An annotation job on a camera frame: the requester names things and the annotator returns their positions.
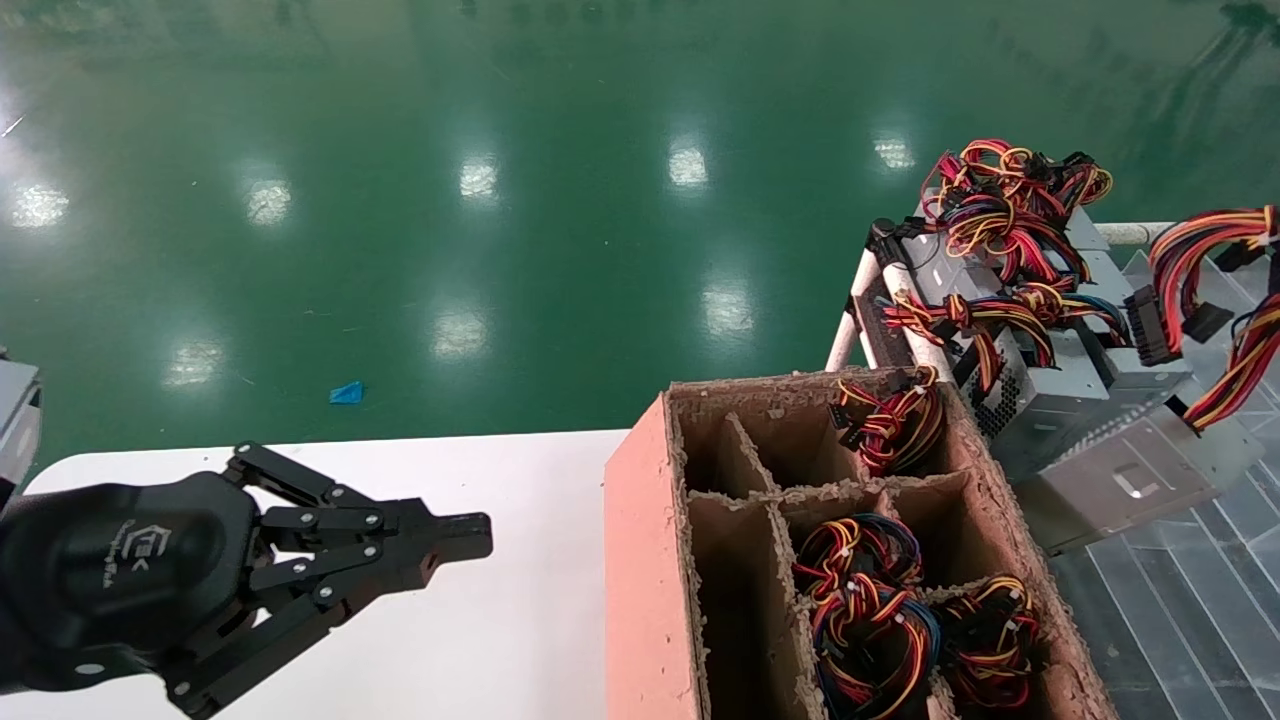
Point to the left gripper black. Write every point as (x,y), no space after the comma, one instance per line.
(110,570)

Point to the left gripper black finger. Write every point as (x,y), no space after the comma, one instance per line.
(450,530)

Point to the blue paper scrap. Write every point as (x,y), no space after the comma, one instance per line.
(347,392)

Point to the brown cardboard box with dividers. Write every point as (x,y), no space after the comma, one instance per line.
(650,580)

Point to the white rack pipe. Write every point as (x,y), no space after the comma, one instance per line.
(850,320)
(1130,232)
(920,345)

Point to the black pipe joint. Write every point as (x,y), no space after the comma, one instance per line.
(885,240)

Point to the vented grey power supply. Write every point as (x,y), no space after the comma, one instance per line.
(1050,390)

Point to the clear ribbed shelf panel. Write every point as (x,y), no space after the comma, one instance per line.
(1180,620)

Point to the left wrist grey camera box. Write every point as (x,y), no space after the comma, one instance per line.
(18,420)

